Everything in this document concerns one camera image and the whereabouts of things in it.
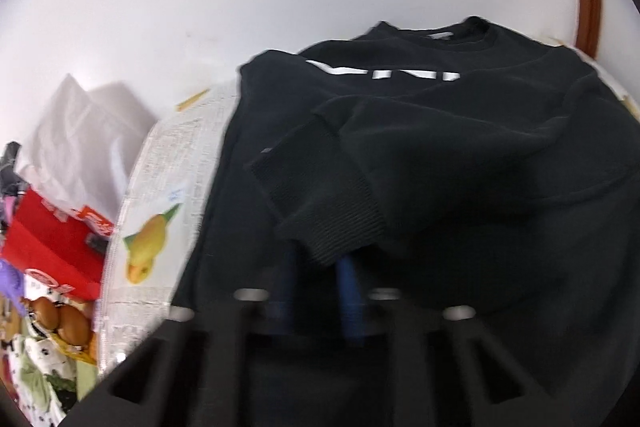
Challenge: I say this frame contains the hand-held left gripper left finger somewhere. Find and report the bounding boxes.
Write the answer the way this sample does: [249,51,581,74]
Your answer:
[60,249,307,427]

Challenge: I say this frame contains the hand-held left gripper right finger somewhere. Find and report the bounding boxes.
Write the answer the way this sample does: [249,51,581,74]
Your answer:
[332,254,576,427]

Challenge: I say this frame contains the black sweatshirt with white print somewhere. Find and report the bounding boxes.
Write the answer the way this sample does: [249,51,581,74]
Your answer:
[170,16,640,427]

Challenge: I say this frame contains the printed food package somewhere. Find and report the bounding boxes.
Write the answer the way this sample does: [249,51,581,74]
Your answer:
[20,292,98,363]

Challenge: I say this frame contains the red cardboard box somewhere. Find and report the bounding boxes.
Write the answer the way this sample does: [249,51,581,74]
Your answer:
[1,188,117,303]

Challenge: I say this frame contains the white plastic bag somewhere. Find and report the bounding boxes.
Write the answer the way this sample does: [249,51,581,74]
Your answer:
[17,74,162,222]

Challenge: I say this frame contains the green and white patterned cloth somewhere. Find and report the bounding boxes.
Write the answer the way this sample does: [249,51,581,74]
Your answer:
[9,332,97,427]

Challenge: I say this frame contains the purple item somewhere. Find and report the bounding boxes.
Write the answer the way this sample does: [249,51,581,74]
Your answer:
[0,258,27,314]

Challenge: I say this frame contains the dark grey cloth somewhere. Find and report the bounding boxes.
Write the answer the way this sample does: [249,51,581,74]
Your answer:
[0,141,27,228]

